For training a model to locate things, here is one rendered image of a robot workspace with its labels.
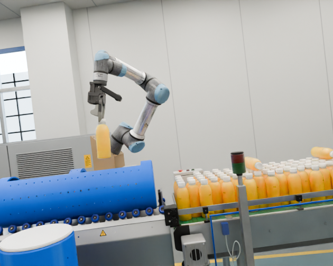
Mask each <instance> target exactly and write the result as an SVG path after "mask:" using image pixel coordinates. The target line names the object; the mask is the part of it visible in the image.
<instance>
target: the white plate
mask: <svg viewBox="0 0 333 266"><path fill-rule="evenodd" d="M72 232H73V228H72V226H71V225H69V224H47V225H41V226H36V227H32V228H30V229H26V230H23V231H20V232H17V233H15V234H12V235H10V236H8V237H7V238H5V239H4V240H3V241H2V242H1V243H0V250H2V251H4V252H24V251H30V250H35V249H39V248H43V247H45V246H48V245H52V244H54V243H57V242H59V241H61V240H63V239H65V238H66V237H68V236H69V235H70V234H71V233H72Z"/></svg>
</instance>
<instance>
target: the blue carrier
mask: <svg viewBox="0 0 333 266"><path fill-rule="evenodd" d="M128 184H129V185H128ZM120 185H121V186H120ZM112 186H113V187H112ZM74 191H75V192H74ZM68 192H69V193H68ZM148 207H151V208H153V209H156V208H157V201H156V191H155V181H154V173H153V165H152V161H151V160H145V161H141V165H138V166H130V167H121V168H113V169H104V170H96V171H90V172H87V171H86V170H85V169H84V168H80V169H72V170H71V171H70V172H69V174H65V175H57V176H48V177H40V178H31V179H23V180H20V179H19V178H17V177H6V178H1V179H0V226H1V227H2V228H8V227H9V226H11V225H16V226H23V224H25V223H30V224H31V225H33V224H37V222H39V221H43V222H44V223H49V222H51V221H52V220H57V221H64V220H65V219H66V218H68V217H69V218H71V219H72V220H74V219H78V217H80V216H84V217H85V218H87V217H92V216H93V215H94V214H98V215H99V216H103V215H105V214H106V213H108V212H111V213H112V214H118V213H119V212H120V211H125V212H126V213H127V212H132V211H133V210H134V209H138V210H139V211H143V210H146V208H148Z"/></svg>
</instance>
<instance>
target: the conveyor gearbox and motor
mask: <svg viewBox="0 0 333 266"><path fill-rule="evenodd" d="M181 244H182V253H183V259H184V261H183V262H182V266H210V261H209V259H208V254H207V246H206V240H205V238H204V236H203V234H202V233H199V234H191V235H183V236H181Z"/></svg>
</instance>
